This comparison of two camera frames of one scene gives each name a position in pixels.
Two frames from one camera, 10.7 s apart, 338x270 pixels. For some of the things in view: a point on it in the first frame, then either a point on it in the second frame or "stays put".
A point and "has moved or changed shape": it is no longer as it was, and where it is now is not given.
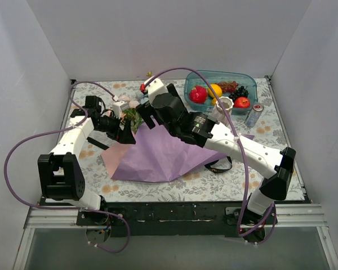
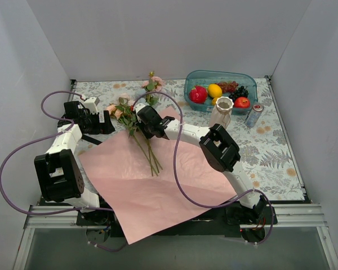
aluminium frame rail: x=64 y=217 stays put
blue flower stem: x=144 y=99 -> x=139 y=91
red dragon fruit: x=198 y=94 stays put
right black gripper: x=146 y=111 -> x=143 y=118
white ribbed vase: x=218 y=114 stays put
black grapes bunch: x=240 y=92 stays put
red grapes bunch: x=228 y=86 stays put
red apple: x=242 y=102 stays put
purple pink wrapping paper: x=157 y=156 has moved or changed shape
